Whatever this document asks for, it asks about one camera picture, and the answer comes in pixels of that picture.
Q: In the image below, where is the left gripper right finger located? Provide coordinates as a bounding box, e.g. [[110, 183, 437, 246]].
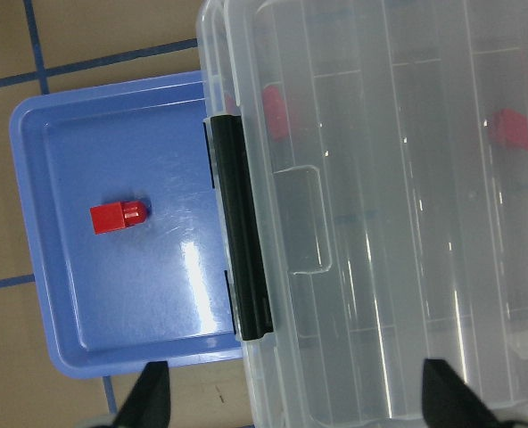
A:
[[421, 358, 508, 427]]

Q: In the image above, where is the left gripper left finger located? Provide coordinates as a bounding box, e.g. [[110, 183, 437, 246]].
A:
[[111, 361, 171, 427]]

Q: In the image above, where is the red block with stud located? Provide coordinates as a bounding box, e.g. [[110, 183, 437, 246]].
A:
[[89, 201, 149, 235]]

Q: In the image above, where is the clear plastic box lid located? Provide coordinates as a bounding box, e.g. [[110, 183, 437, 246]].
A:
[[194, 0, 528, 428]]

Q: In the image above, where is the blue plastic tray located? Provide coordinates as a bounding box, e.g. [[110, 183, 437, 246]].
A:
[[9, 71, 242, 378]]

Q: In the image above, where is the clear plastic storage box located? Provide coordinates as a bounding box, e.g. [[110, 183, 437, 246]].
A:
[[194, 0, 528, 428]]

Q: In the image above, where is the red block under lid centre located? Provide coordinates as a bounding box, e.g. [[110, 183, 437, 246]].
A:
[[488, 108, 528, 152]]

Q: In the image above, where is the red block near box corner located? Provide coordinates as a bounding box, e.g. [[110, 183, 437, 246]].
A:
[[262, 85, 289, 141]]

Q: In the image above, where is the black box latch handle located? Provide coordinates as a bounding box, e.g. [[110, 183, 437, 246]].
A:
[[205, 114, 274, 342]]

